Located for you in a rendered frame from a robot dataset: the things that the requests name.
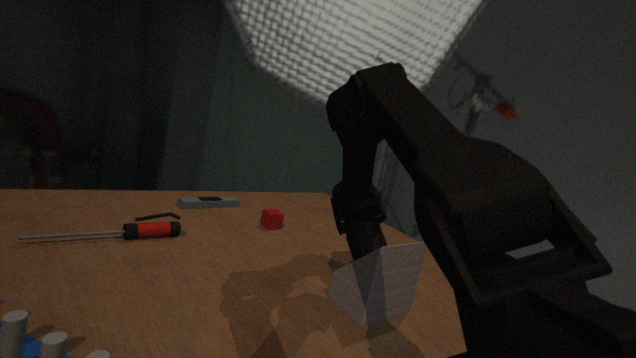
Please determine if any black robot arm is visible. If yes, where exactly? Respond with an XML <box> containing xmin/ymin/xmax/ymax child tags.
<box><xmin>326</xmin><ymin>62</ymin><xmax>636</xmax><ymax>358</ymax></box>

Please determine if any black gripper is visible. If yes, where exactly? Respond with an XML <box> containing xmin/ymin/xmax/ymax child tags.
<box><xmin>447</xmin><ymin>352</ymin><xmax>471</xmax><ymax>358</ymax></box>

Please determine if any red-handled screwdriver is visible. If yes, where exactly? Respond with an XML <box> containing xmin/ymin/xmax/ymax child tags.
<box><xmin>18</xmin><ymin>222</ymin><xmax>181</xmax><ymax>240</ymax></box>

